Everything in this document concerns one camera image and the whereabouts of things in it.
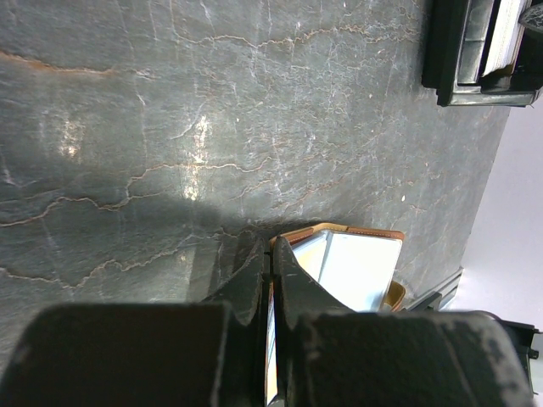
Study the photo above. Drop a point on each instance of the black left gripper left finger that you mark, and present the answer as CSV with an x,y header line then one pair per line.
x,y
208,353

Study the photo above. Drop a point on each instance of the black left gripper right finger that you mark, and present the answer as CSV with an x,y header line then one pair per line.
x,y
456,359

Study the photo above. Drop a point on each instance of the tan leather card holder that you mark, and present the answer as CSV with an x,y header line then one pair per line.
x,y
329,287

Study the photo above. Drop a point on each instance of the black card box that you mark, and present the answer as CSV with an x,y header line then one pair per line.
x,y
456,49

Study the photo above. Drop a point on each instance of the stack of white cards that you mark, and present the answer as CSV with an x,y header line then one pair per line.
x,y
506,36

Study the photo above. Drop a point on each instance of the aluminium frame rail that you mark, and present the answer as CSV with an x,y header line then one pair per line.
x,y
437,297

